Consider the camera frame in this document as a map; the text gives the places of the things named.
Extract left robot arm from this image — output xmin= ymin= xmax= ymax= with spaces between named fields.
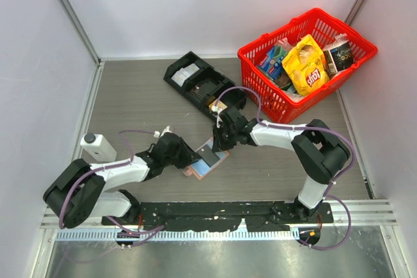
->
xmin=43 ymin=132 xmax=201 ymax=229

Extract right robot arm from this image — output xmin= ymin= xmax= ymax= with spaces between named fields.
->
xmin=212 ymin=107 xmax=351 ymax=223

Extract gold card in tray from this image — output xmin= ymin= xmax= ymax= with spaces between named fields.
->
xmin=208 ymin=100 xmax=227 ymax=113

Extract white cards in tray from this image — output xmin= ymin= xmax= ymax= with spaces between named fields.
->
xmin=172 ymin=63 xmax=200 ymax=87

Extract white clear plastic packet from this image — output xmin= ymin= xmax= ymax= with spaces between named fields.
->
xmin=287 ymin=92 xmax=305 ymax=103

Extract black compartment tray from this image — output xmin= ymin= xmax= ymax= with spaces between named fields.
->
xmin=164 ymin=51 xmax=247 ymax=122

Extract dark brown packet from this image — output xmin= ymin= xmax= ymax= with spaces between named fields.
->
xmin=274 ymin=71 xmax=292 ymax=90

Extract blue sponge pack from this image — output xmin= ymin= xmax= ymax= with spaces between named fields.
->
xmin=256 ymin=45 xmax=287 ymax=81

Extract white box device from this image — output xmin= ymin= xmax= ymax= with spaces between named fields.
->
xmin=80 ymin=133 xmax=117 ymax=163

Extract red plastic shopping basket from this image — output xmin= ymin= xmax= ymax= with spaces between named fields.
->
xmin=237 ymin=8 xmax=378 ymax=124

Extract yellow chips bag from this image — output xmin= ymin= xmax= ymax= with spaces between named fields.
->
xmin=282 ymin=34 xmax=330 ymax=96

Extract black round can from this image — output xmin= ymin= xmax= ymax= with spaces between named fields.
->
xmin=323 ymin=40 xmax=354 ymax=77

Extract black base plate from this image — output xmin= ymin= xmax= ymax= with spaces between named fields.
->
xmin=117 ymin=201 xmax=334 ymax=232

